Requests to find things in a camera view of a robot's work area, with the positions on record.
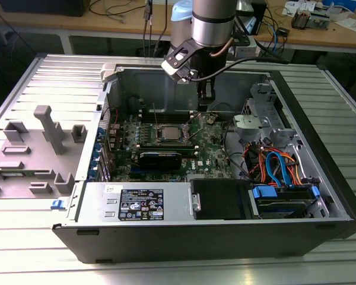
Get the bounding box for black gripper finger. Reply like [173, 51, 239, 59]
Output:
[196, 80, 215, 106]

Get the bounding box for thin metal locking lever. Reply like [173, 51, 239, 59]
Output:
[151, 102, 160, 128]
[185, 112, 202, 126]

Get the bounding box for metal socket cover frame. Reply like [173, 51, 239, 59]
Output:
[182, 112, 208, 140]

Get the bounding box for black RAM slot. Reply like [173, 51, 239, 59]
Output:
[141, 115, 194, 123]
[140, 110, 194, 117]

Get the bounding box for CPU socket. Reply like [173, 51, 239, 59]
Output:
[156, 123, 191, 145]

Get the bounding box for green motherboard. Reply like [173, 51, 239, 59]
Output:
[106, 111, 235, 182]

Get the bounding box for silver drive cage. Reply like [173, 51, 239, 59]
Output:
[233, 83, 298, 149]

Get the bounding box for tall black device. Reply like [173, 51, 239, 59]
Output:
[251, 0, 268, 36]

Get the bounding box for black graphics card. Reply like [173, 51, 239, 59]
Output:
[138, 151, 184, 172]

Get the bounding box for grey corner block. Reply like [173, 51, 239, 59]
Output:
[100, 63, 120, 83]

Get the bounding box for copper coil transformer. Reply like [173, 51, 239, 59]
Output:
[291, 8, 312, 30]

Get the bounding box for white printed box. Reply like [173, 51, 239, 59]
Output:
[282, 0, 317, 17]

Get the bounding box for wooden desk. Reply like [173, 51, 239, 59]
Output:
[0, 0, 356, 56]

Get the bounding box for silver power supply unit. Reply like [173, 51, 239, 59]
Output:
[75, 180, 196, 223]

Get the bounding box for grey electronic device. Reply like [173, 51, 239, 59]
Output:
[310, 8, 335, 31]

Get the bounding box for black label sticker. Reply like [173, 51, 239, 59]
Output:
[120, 188, 165, 222]

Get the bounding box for hard disk blue carrier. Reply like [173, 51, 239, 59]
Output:
[248, 183, 323, 220]

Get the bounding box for blue cardboard box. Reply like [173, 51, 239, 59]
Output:
[323, 0, 356, 13]

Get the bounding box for white paper sheets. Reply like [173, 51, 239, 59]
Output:
[334, 15, 356, 33]

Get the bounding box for black open PC case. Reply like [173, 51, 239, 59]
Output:
[52, 64, 356, 265]

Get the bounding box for large black box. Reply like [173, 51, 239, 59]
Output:
[0, 0, 91, 17]

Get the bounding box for grey plastic parts rack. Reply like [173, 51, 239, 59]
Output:
[0, 104, 88, 200]

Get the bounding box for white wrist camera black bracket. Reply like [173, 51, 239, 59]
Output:
[161, 40, 196, 83]

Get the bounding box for small white wrist camera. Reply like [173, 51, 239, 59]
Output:
[234, 35, 258, 59]

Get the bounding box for black camera cable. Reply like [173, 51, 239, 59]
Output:
[188, 56, 290, 83]

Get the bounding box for thin red wire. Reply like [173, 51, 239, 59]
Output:
[108, 106, 120, 125]

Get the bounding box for orange wire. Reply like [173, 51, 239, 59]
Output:
[285, 153, 305, 186]
[243, 144, 275, 182]

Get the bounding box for blue flat wire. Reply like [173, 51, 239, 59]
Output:
[266, 150, 294, 188]

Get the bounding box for silver metal handle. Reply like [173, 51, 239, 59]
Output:
[191, 192, 202, 212]

